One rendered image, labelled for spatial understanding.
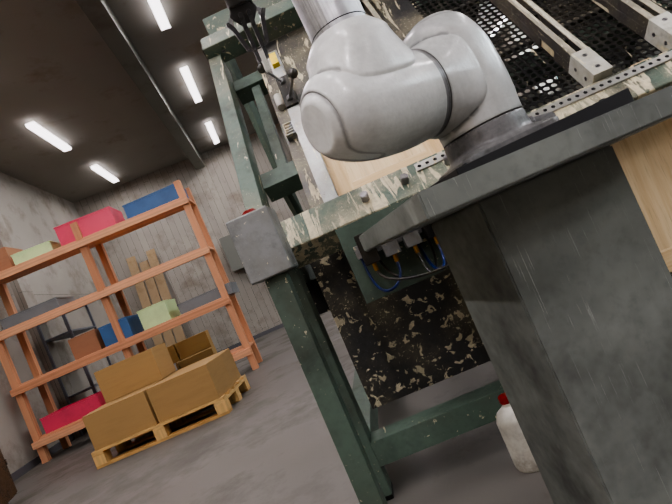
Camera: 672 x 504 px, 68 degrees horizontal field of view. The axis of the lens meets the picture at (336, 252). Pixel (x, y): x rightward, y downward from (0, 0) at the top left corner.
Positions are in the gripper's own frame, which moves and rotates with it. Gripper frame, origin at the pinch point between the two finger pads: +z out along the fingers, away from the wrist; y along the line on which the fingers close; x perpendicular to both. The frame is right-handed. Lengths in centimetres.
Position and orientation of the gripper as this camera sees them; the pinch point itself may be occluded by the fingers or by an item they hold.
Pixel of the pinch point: (264, 60)
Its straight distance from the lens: 164.6
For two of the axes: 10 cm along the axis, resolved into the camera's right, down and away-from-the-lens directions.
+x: 2.5, 3.4, -9.1
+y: -9.0, 4.4, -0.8
